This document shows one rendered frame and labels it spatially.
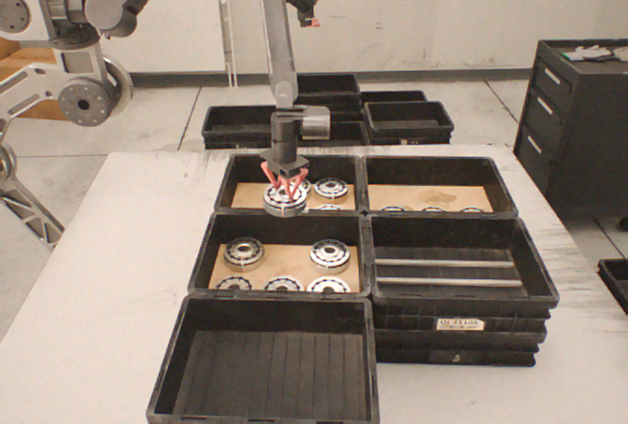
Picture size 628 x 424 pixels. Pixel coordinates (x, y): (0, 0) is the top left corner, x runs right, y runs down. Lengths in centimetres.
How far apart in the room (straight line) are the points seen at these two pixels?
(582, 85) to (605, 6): 247
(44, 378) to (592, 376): 127
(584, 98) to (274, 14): 174
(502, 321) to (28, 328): 116
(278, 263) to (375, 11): 327
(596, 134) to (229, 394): 209
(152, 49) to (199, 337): 346
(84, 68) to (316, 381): 102
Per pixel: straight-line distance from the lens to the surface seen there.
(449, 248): 146
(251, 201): 160
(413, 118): 285
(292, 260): 138
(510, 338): 130
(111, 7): 120
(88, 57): 158
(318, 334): 121
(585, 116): 266
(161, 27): 439
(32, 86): 176
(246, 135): 251
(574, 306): 159
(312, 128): 113
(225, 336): 122
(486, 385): 134
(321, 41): 443
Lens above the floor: 175
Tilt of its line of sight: 34 degrees down
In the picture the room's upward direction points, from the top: 1 degrees counter-clockwise
